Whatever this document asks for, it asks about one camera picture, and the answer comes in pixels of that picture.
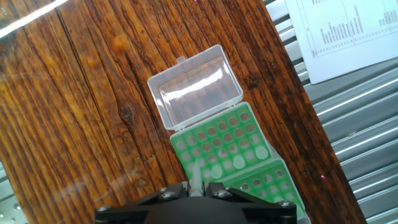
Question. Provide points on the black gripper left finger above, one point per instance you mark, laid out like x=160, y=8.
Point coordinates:
x=169, y=194

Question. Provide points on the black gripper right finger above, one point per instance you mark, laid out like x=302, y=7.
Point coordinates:
x=221, y=193

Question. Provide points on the clear box with green rack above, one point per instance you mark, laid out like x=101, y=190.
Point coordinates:
x=192, y=87
x=267, y=186

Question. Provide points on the brown wooden board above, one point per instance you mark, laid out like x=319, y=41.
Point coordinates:
x=77, y=109

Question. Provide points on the printed white paper sheet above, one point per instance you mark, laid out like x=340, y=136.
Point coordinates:
x=342, y=56

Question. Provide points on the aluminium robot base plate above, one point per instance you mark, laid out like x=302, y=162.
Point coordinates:
x=11, y=211

